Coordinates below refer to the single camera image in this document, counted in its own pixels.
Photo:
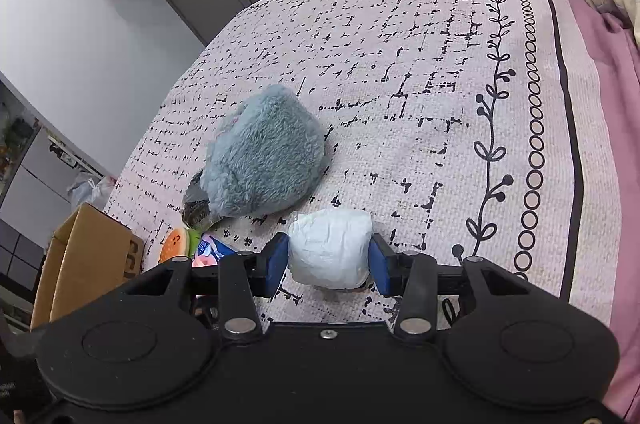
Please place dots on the pink and blue packet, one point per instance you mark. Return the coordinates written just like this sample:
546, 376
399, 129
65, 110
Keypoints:
212, 249

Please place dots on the white lower kitchen cabinet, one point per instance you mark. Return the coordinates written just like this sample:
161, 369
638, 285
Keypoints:
45, 169

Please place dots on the cardboard box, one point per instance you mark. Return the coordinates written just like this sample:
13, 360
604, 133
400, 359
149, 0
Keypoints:
80, 264

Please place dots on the white soft bundle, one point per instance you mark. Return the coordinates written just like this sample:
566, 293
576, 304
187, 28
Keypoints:
330, 249

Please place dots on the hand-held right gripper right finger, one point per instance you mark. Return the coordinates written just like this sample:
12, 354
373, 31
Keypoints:
381, 268

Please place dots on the silver foil packet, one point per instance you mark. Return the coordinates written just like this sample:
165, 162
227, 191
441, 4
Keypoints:
196, 204

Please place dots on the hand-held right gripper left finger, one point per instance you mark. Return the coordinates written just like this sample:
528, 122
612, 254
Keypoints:
276, 264

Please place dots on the blue-grey plush toy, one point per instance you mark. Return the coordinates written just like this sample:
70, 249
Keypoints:
265, 154

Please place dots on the watermelon slice plush toy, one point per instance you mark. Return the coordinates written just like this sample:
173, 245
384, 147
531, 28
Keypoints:
175, 245

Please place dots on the white printed blanket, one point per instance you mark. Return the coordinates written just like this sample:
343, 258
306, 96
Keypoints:
425, 79

